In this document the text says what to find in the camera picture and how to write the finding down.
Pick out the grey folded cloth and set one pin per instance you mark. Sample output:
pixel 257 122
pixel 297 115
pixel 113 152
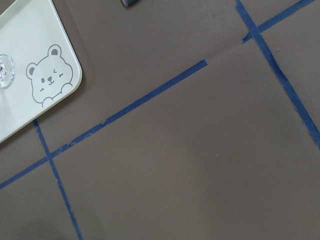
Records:
pixel 128 3

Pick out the cream bear tray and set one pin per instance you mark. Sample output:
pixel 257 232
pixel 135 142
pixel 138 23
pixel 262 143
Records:
pixel 46 68

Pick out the clear wine glass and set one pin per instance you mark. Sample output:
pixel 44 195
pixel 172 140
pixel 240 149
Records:
pixel 7 71

